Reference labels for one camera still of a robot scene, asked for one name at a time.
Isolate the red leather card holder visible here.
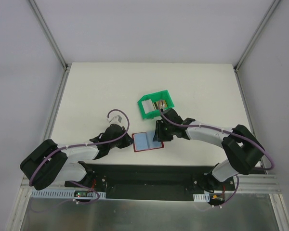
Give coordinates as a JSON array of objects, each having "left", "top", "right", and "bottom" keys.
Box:
[{"left": 132, "top": 131, "right": 164, "bottom": 153}]

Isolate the green plastic bin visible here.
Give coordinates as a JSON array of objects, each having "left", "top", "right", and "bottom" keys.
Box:
[{"left": 137, "top": 90, "right": 174, "bottom": 119}]

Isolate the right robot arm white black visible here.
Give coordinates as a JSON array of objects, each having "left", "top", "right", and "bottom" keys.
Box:
[{"left": 153, "top": 109, "right": 264, "bottom": 190}]

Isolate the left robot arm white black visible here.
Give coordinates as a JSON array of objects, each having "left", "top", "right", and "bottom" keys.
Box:
[{"left": 20, "top": 124, "right": 134, "bottom": 191}]

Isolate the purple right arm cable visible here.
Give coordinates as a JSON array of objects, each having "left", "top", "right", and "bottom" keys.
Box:
[{"left": 158, "top": 100, "right": 276, "bottom": 212}]

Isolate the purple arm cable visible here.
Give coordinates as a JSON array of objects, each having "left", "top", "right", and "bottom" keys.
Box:
[
  {"left": 158, "top": 100, "right": 276, "bottom": 212},
  {"left": 28, "top": 109, "right": 132, "bottom": 212}
]

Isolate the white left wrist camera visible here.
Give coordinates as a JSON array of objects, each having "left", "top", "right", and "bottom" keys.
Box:
[{"left": 107, "top": 115, "right": 122, "bottom": 126}]

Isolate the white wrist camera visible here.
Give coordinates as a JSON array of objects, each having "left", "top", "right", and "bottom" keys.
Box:
[
  {"left": 107, "top": 115, "right": 122, "bottom": 126},
  {"left": 158, "top": 101, "right": 167, "bottom": 110}
]

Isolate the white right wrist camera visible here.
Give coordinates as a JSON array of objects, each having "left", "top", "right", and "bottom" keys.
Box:
[{"left": 158, "top": 101, "right": 167, "bottom": 110}]

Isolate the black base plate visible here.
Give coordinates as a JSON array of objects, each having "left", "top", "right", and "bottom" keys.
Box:
[{"left": 64, "top": 164, "right": 234, "bottom": 200}]

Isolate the right white cable duct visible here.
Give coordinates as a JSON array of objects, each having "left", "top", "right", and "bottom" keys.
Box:
[{"left": 193, "top": 193, "right": 210, "bottom": 203}]

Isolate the white cable duct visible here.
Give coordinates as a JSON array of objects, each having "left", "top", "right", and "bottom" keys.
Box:
[
  {"left": 193, "top": 193, "right": 210, "bottom": 203},
  {"left": 31, "top": 189, "right": 98, "bottom": 200}
]

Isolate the left aluminium frame post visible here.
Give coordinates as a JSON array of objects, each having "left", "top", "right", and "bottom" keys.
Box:
[{"left": 27, "top": 0, "right": 69, "bottom": 70}]

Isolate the aluminium frame post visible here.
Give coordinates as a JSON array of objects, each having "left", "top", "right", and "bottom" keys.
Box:
[
  {"left": 27, "top": 0, "right": 69, "bottom": 70},
  {"left": 234, "top": 0, "right": 282, "bottom": 73}
]

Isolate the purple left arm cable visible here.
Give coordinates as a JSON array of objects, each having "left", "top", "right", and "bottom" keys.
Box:
[{"left": 28, "top": 109, "right": 132, "bottom": 212}]

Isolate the left white cable duct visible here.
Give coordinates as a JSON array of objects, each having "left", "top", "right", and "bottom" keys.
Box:
[{"left": 31, "top": 189, "right": 98, "bottom": 200}]

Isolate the right aluminium frame post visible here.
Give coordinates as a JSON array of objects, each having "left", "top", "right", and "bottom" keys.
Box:
[{"left": 234, "top": 0, "right": 282, "bottom": 73}]

